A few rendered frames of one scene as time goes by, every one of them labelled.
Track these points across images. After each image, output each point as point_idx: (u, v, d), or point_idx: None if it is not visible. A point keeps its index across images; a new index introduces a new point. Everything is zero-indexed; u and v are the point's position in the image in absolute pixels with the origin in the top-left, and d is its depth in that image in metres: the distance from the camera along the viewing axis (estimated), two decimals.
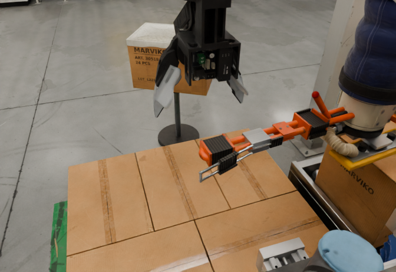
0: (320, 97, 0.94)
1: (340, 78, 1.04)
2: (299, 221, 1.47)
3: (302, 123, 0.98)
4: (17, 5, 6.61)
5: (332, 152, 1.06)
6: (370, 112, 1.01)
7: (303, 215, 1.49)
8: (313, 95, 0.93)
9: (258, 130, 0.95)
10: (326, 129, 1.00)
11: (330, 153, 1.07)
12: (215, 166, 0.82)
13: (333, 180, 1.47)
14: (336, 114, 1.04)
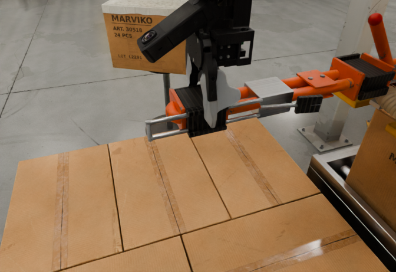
0: (383, 24, 0.54)
1: None
2: (327, 236, 1.05)
3: (347, 71, 0.58)
4: None
5: (391, 127, 0.66)
6: None
7: (332, 228, 1.07)
8: (371, 19, 0.53)
9: (273, 78, 0.56)
10: (387, 85, 0.60)
11: (388, 128, 0.66)
12: (179, 117, 0.46)
13: (375, 179, 1.05)
14: None
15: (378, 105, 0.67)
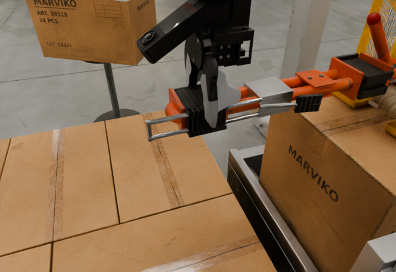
0: (382, 23, 0.55)
1: None
2: (223, 245, 0.89)
3: (346, 71, 0.58)
4: None
5: (390, 126, 0.66)
6: None
7: (233, 234, 0.92)
8: (369, 19, 0.54)
9: (272, 78, 0.57)
10: (386, 85, 0.60)
11: (387, 127, 0.66)
12: (178, 117, 0.46)
13: (280, 177, 0.89)
14: None
15: (378, 104, 0.68)
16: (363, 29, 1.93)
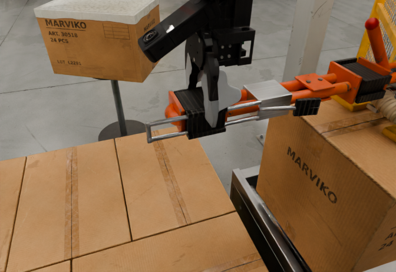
0: (380, 29, 0.55)
1: None
2: (228, 261, 0.97)
3: (345, 75, 0.59)
4: None
5: (388, 130, 0.66)
6: None
7: (237, 251, 1.00)
8: (368, 23, 0.54)
9: (271, 82, 0.57)
10: (383, 89, 0.60)
11: (385, 131, 0.67)
12: (178, 119, 0.47)
13: (279, 179, 0.89)
14: None
15: (375, 108, 0.68)
16: (359, 46, 2.01)
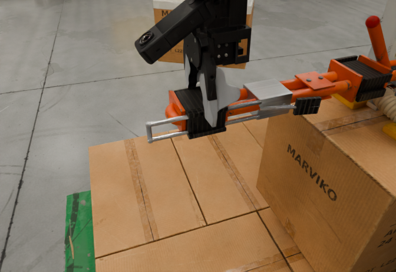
0: (380, 26, 0.55)
1: None
2: None
3: (345, 73, 0.59)
4: None
5: (388, 128, 0.66)
6: None
7: None
8: (369, 22, 0.54)
9: (271, 80, 0.57)
10: (384, 87, 0.60)
11: (385, 129, 0.67)
12: (178, 119, 0.47)
13: (279, 176, 0.89)
14: None
15: (375, 106, 0.68)
16: None
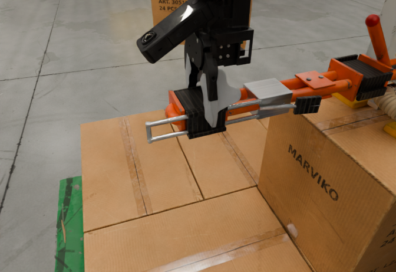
0: (380, 25, 0.55)
1: None
2: None
3: (345, 72, 0.59)
4: None
5: (389, 127, 0.66)
6: None
7: None
8: (368, 20, 0.54)
9: (271, 80, 0.57)
10: (385, 86, 0.60)
11: (386, 128, 0.67)
12: (178, 119, 0.47)
13: (280, 176, 0.89)
14: None
15: (376, 105, 0.68)
16: None
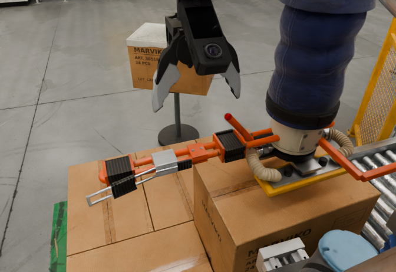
0: (234, 119, 0.90)
1: (266, 98, 0.99)
2: None
3: (218, 144, 0.93)
4: (17, 5, 6.61)
5: (256, 176, 1.01)
6: (294, 136, 0.95)
7: None
8: (225, 117, 0.89)
9: (169, 151, 0.92)
10: (244, 152, 0.95)
11: (254, 176, 1.01)
12: (105, 190, 0.79)
13: (201, 218, 1.29)
14: (260, 136, 0.99)
15: None
16: (375, 65, 2.50)
